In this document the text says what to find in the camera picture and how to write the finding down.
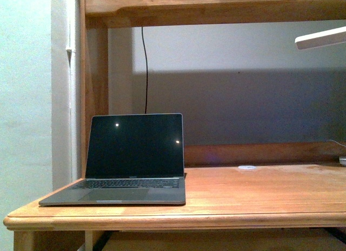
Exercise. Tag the grey open laptop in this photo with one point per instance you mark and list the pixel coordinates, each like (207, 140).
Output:
(132, 160)

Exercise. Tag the white round desk grommet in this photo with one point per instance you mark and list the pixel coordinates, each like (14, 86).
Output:
(247, 167)

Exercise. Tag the wooden desk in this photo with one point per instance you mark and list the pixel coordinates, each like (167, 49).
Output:
(293, 186)

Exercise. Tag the white lamp base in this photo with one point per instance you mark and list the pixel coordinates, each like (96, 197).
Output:
(342, 160)

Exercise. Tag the wooden keyboard tray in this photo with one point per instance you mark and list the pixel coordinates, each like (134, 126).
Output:
(277, 239)

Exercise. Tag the white desk lamp head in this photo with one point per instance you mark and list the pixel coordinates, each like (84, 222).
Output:
(321, 39)

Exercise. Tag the white wall conduit pipe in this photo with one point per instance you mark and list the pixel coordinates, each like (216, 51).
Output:
(72, 7)

